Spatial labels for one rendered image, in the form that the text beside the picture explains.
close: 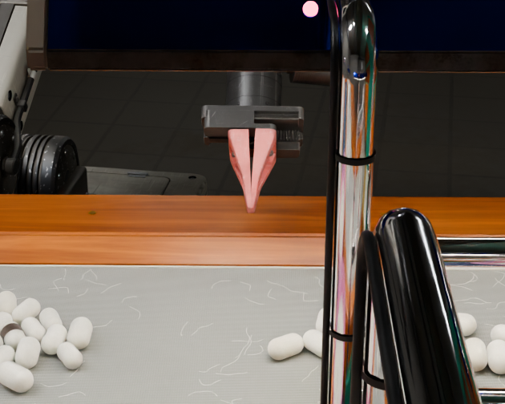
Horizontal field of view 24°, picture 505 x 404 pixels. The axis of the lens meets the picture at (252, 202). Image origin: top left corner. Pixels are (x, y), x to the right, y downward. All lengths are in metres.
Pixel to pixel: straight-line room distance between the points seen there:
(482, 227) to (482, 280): 0.07
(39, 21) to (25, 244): 0.42
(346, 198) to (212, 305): 0.42
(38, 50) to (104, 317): 0.35
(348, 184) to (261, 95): 0.45
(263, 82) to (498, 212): 0.30
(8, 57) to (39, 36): 0.68
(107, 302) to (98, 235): 0.10
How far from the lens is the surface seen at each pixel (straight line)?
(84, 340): 1.07
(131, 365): 1.06
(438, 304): 0.41
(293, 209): 1.26
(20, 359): 1.05
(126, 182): 2.02
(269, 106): 1.16
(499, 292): 1.18
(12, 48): 1.55
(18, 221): 1.26
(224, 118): 1.15
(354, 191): 0.74
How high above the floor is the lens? 1.33
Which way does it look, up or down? 26 degrees down
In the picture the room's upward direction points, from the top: straight up
